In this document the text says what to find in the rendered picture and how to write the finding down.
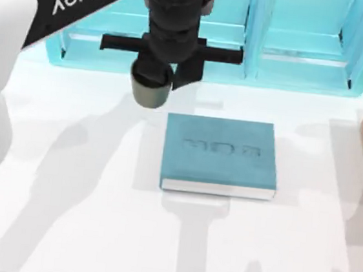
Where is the grey-green cup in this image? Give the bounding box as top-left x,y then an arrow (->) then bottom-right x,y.
126,60 -> 176,111

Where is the teal book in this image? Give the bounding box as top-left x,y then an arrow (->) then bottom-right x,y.
157,111 -> 285,203

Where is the light blue rack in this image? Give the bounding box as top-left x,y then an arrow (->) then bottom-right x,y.
42,0 -> 363,99

